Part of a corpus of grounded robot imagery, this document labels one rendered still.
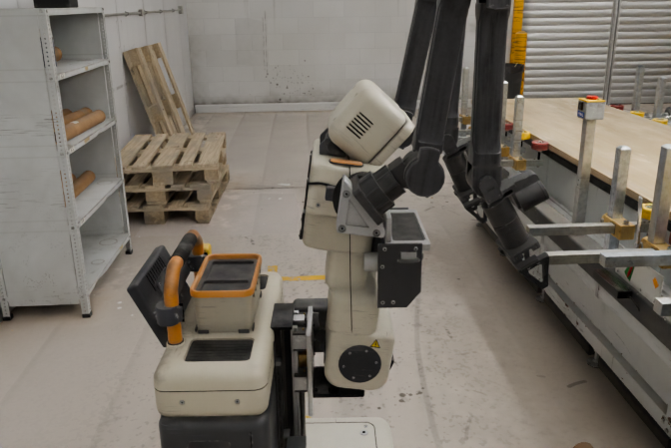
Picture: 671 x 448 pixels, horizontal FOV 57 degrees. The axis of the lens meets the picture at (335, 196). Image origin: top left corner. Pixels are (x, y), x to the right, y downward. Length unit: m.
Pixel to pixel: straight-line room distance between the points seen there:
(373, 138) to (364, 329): 0.46
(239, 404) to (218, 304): 0.24
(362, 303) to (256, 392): 0.32
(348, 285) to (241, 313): 0.26
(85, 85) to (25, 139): 0.90
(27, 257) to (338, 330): 2.28
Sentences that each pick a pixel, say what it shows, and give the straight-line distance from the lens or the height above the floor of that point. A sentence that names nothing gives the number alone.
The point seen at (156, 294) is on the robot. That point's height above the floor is 0.90.
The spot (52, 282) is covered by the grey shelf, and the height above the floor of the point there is 0.21.
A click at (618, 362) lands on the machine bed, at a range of 2.84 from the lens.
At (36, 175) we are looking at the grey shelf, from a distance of 3.35.
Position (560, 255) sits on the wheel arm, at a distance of 1.92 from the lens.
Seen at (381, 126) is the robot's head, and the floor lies 1.31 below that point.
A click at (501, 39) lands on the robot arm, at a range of 1.24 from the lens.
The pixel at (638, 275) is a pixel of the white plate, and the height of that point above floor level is 0.75.
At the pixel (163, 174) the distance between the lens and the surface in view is 4.69.
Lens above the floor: 1.57
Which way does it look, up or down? 17 degrees down
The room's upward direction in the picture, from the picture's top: 1 degrees counter-clockwise
